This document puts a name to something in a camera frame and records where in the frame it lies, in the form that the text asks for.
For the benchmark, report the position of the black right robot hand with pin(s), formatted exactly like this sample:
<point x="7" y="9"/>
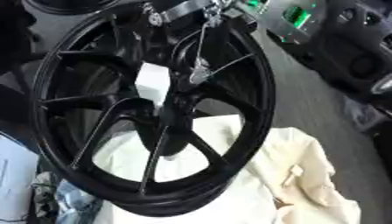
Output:
<point x="179" y="102"/>

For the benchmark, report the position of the black spoked wheel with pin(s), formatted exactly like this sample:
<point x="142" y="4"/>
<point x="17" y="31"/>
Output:
<point x="244" y="96"/>

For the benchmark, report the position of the cream crumpled fabric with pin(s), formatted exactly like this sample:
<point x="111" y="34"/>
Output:
<point x="301" y="163"/>

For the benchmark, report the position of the black round tyre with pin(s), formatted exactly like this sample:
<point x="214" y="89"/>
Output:
<point x="71" y="6"/>

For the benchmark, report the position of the blue and white plastic bag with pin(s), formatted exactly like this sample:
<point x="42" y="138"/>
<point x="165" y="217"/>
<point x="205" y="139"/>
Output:
<point x="76" y="204"/>

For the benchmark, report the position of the pale blue-white box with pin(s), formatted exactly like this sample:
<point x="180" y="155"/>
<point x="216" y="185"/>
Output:
<point x="15" y="180"/>

